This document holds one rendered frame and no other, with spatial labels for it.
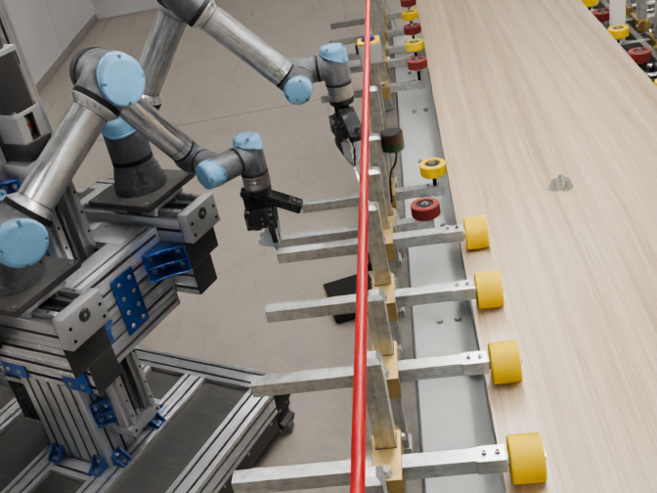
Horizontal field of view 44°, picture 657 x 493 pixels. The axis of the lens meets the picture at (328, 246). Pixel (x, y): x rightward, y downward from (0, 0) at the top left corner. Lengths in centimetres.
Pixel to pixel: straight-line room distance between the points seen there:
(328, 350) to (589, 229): 148
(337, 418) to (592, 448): 159
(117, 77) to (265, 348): 173
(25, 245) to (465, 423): 107
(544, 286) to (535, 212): 34
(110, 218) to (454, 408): 114
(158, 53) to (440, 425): 125
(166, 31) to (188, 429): 127
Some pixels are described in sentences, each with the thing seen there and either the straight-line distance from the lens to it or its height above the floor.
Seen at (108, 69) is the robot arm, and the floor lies 149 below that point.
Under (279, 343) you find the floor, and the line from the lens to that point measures 336.
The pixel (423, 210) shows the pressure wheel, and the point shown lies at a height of 91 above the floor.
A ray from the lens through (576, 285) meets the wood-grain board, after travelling 187.
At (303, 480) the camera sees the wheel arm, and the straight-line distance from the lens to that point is 142.
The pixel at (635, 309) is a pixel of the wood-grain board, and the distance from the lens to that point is 180.
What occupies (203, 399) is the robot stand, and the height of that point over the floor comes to 21.
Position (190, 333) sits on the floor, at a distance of 358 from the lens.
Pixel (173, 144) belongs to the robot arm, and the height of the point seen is 120.
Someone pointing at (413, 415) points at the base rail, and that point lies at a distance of 186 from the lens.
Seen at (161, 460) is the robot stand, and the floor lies 21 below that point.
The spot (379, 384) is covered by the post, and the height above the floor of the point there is 111.
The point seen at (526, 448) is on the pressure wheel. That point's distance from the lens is 138.
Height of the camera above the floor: 195
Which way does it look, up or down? 30 degrees down
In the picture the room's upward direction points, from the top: 12 degrees counter-clockwise
